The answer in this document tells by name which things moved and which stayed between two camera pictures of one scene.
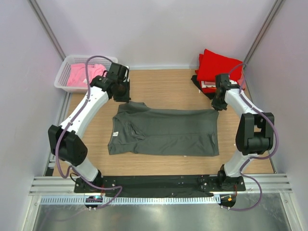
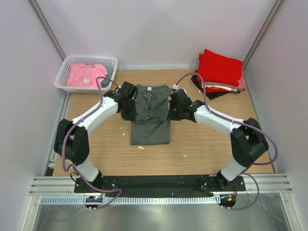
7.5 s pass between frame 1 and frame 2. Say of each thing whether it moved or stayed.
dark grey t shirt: moved
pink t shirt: stayed
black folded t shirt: stayed
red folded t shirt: stayed
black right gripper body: moved
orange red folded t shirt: stayed
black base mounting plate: stayed
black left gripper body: moved
